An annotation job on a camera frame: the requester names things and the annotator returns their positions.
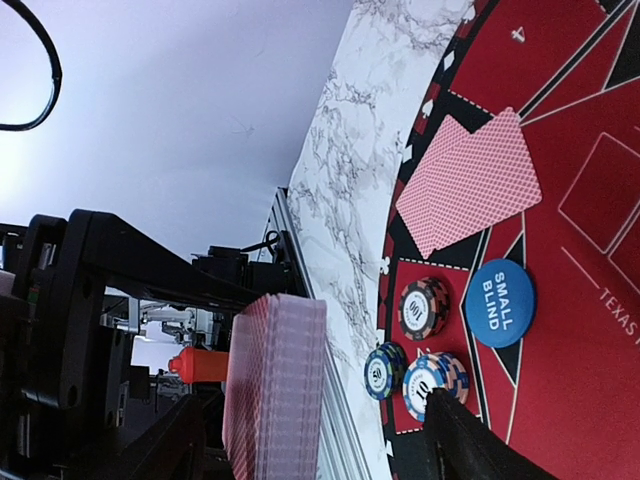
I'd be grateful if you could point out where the single red playing card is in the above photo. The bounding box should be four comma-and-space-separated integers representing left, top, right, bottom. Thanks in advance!
407, 114, 471, 189

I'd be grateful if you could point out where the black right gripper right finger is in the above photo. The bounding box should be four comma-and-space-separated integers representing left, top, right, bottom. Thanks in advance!
422, 388, 554, 479

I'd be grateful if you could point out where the round red black poker mat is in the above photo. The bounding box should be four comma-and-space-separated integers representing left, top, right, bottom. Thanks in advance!
377, 1, 639, 479

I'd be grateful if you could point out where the orange object beyond table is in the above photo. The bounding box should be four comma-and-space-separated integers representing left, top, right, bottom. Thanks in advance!
168, 347, 229, 384

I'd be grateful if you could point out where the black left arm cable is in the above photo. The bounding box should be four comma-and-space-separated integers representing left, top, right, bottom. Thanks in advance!
0, 0, 64, 133

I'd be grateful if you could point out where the aluminium front rail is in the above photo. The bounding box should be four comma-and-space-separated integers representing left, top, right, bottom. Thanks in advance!
258, 187, 373, 480

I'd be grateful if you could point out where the red playing card deck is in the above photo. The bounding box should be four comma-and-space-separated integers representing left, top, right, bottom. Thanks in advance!
222, 294, 327, 479

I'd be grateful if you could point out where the red brown poker chip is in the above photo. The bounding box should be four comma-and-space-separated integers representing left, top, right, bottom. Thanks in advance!
398, 277, 451, 341

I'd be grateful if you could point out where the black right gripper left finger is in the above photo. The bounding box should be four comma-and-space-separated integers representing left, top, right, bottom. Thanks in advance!
100, 395, 206, 480

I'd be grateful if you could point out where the blue small blind button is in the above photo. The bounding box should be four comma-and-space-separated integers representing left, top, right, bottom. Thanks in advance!
464, 258, 536, 348

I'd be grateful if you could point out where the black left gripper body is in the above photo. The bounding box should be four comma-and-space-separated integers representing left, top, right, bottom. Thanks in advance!
1, 210, 310, 479

